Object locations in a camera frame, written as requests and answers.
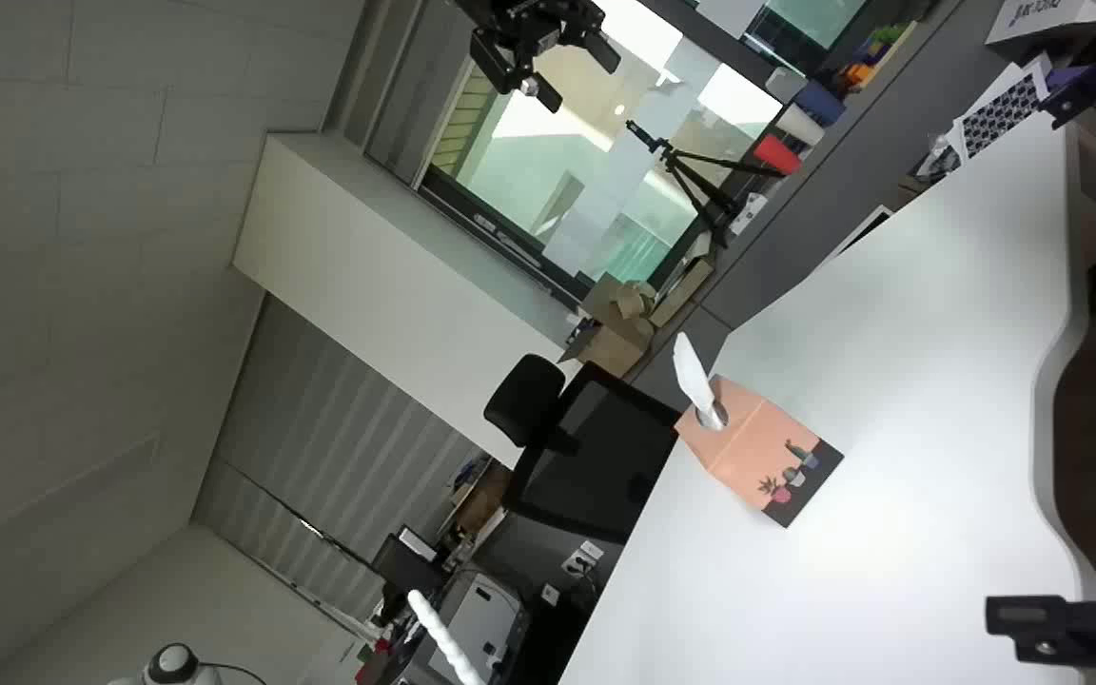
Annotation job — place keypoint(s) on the black office chair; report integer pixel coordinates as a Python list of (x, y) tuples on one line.
[(591, 458)]

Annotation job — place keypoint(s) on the round white lamp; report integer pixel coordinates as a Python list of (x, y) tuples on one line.
[(173, 662)]

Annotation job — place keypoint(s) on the red box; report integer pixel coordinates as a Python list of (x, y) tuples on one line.
[(776, 154)]

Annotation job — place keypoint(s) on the blue storage bin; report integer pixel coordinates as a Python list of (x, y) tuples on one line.
[(818, 104)]

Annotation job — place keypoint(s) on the white printed box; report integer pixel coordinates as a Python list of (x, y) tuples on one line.
[(1039, 18)]

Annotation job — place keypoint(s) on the black camera tripod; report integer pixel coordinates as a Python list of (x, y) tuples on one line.
[(701, 185)]

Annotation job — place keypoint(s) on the white light strip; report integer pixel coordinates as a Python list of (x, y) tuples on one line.
[(442, 638)]

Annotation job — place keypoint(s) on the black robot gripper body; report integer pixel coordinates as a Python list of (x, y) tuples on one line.
[(524, 28)]

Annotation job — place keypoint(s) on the white computer case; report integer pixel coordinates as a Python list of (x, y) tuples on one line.
[(479, 620)]

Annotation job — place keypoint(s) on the black white checkerboard card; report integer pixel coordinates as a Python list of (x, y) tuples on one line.
[(997, 117)]

